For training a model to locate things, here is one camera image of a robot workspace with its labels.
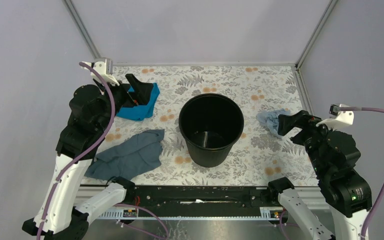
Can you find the bright blue trash bag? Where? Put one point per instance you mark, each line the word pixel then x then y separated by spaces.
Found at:
pixel 140 112

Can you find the right aluminium frame post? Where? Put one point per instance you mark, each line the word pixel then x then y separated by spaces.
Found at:
pixel 315 34

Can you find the aluminium frame post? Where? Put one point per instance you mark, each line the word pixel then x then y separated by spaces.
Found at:
pixel 84 33
pixel 315 34

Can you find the floral patterned table mat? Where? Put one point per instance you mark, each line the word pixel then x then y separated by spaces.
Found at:
pixel 257 158

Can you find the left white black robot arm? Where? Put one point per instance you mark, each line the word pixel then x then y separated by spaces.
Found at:
pixel 92 114

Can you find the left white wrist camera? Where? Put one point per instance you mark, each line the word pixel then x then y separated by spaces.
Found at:
pixel 104 66

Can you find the light blue trash bag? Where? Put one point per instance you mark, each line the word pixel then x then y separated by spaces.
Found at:
pixel 269 120

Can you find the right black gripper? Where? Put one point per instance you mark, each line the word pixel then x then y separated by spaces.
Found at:
pixel 308 122

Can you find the left aluminium frame post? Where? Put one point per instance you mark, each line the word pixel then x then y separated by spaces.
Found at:
pixel 84 33

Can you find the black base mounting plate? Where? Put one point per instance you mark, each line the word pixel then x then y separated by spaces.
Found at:
pixel 153 196

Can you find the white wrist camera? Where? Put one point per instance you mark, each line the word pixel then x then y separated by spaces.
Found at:
pixel 104 66
pixel 339 118

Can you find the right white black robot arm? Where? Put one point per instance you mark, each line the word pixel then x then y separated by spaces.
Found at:
pixel 333 155

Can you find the white slotted cable duct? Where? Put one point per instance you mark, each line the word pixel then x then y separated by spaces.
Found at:
pixel 194 213

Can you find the black plastic trash bin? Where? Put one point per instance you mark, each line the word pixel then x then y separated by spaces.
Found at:
pixel 211 124

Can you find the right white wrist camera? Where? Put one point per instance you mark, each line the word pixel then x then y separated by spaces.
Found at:
pixel 339 118

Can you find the grey blue trash bag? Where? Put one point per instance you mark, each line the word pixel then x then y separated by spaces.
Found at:
pixel 135 156

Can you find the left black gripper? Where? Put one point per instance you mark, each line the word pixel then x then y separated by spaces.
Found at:
pixel 142 91

